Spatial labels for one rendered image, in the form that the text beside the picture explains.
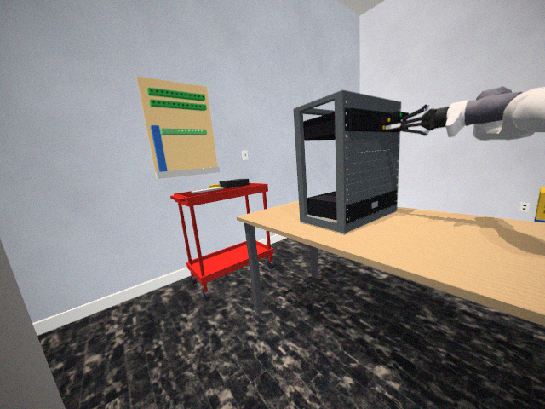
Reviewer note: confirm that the dark grey server rack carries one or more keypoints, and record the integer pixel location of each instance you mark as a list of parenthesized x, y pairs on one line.
[(366, 181)]

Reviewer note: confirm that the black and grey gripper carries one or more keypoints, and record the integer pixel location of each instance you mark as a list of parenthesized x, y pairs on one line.
[(432, 119)]

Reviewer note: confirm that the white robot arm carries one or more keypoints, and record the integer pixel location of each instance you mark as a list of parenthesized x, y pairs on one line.
[(524, 113)]

